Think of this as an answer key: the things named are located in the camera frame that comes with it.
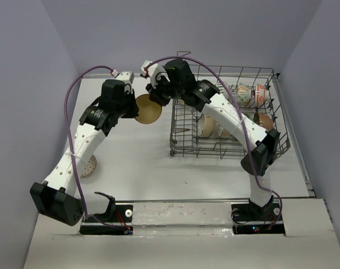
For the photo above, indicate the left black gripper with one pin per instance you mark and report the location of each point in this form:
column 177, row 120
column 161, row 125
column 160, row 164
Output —
column 129, row 93

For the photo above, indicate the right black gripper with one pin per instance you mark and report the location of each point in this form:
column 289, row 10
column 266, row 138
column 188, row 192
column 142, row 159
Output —
column 154, row 94

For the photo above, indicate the tan orange bowl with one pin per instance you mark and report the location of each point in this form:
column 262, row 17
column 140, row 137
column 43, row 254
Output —
column 149, row 111

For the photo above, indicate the leaf and flower pattern bowl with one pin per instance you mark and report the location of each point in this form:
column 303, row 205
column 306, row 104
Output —
column 243, row 94

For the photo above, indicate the plain white bowl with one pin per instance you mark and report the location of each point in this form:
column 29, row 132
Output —
column 223, row 133

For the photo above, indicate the small patterned bowl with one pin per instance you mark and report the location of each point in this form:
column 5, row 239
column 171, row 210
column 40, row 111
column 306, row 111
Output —
column 90, row 167

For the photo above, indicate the orange coral pattern bowl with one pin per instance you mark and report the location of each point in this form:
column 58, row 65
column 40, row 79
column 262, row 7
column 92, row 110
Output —
column 261, row 95

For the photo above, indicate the brown glazed bowl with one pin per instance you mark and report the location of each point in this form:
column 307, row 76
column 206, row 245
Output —
column 264, row 121

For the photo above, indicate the white bowl with patterned outside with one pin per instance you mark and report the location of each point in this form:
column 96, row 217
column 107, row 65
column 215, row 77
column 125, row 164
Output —
column 225, row 91

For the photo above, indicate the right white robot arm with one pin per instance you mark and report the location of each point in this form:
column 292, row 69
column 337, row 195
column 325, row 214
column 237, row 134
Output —
column 260, row 144

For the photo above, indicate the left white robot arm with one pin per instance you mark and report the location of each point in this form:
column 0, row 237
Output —
column 55, row 196

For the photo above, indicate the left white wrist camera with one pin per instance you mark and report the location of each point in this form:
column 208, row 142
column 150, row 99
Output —
column 126, row 76

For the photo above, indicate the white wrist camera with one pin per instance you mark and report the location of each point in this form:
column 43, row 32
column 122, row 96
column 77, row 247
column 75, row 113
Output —
column 154, row 71
column 126, row 76

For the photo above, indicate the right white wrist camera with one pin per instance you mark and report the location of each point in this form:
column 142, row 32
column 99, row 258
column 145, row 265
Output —
column 154, row 71

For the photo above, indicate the grey wire dish rack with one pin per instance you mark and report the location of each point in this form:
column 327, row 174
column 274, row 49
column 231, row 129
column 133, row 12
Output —
column 184, row 139

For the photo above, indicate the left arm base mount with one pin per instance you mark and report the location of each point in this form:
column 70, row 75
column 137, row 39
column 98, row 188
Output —
column 107, row 216

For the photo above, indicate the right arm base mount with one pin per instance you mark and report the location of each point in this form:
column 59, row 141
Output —
column 246, row 222

